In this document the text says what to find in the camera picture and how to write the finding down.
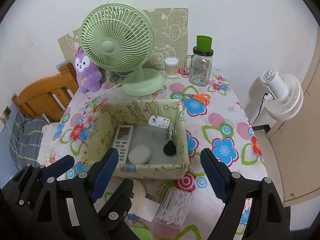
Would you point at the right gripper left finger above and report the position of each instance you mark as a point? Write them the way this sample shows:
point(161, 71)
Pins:
point(81, 193)

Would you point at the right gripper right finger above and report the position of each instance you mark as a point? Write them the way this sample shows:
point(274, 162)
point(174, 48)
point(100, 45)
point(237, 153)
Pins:
point(267, 218)

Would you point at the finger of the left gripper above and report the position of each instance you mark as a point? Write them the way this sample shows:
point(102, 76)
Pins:
point(58, 168)
point(114, 211)

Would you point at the white air conditioner remote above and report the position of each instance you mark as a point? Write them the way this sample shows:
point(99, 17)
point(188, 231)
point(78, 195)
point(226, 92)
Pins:
point(122, 141)

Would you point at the keys with black fob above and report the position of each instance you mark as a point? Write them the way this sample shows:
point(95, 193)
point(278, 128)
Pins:
point(170, 147)

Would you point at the white power adapter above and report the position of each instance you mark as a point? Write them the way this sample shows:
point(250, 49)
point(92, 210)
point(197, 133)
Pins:
point(159, 122)

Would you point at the white paper card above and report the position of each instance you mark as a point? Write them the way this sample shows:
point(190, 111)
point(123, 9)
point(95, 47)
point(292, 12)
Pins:
point(147, 210)

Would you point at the plaid blue bedding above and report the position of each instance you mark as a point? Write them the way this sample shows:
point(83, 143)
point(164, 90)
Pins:
point(25, 140)

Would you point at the clear box of floss picks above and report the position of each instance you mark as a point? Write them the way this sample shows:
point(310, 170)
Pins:
point(174, 208)

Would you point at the floral tablecloth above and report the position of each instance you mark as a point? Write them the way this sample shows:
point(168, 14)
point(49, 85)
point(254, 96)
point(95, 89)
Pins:
point(222, 126)

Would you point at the wooden chair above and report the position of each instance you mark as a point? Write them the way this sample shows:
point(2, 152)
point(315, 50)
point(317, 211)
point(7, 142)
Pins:
point(49, 96)

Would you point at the yellow patterned storage box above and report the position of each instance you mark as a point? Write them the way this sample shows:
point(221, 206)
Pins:
point(100, 126)

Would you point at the purple plush toy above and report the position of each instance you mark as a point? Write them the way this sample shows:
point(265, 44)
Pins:
point(88, 75)

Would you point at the white standing fan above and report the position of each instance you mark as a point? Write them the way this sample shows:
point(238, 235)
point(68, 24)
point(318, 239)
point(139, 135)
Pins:
point(285, 97)

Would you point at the green desk fan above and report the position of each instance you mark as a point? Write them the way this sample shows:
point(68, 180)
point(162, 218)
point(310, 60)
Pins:
point(120, 38)

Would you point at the cotton swab container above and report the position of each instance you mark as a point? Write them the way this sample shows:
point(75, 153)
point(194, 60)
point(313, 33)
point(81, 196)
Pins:
point(171, 67)

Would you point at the glass mason jar mug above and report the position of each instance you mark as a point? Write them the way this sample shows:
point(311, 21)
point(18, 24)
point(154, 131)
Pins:
point(198, 66)

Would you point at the green plastic cup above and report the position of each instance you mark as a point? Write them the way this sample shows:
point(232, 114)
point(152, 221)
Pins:
point(204, 43)

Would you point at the orange handled scissors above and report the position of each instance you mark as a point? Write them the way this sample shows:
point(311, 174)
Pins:
point(203, 98)

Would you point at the beige cartoon wall mat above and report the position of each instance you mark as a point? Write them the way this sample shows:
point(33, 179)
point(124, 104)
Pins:
point(171, 37)

